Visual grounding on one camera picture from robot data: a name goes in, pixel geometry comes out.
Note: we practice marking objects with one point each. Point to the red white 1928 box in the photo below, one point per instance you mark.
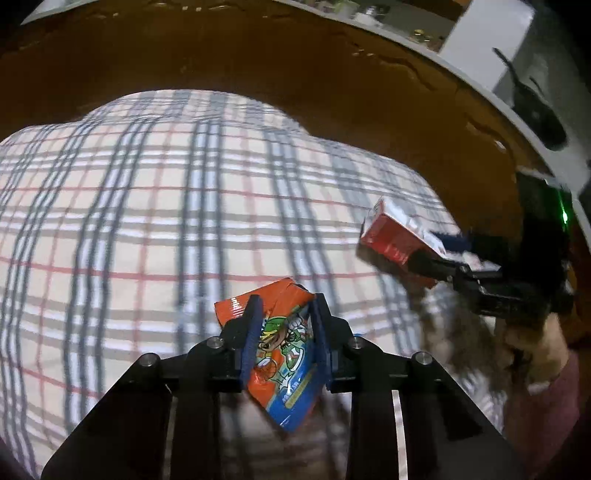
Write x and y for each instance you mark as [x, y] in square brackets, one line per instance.
[394, 235]

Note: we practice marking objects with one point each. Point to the person right hand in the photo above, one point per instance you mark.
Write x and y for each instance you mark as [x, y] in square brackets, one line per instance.
[545, 351]

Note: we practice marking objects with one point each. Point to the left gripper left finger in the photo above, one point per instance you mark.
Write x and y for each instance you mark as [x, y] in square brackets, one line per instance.
[162, 418]

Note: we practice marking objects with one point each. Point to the black wok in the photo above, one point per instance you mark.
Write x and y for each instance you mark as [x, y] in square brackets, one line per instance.
[533, 111]

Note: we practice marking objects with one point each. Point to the wooden lower cabinets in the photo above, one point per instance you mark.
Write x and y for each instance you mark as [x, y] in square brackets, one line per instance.
[339, 81]

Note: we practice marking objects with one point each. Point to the orange blue snack bag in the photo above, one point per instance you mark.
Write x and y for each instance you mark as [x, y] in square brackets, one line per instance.
[285, 380]

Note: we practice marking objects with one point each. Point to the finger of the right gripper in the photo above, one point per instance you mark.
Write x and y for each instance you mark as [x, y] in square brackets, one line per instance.
[466, 242]
[463, 278]

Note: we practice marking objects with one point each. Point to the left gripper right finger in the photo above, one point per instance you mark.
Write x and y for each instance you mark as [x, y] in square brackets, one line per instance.
[446, 434]

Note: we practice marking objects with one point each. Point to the plaid tablecloth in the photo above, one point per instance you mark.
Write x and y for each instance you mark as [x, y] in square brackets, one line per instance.
[121, 230]

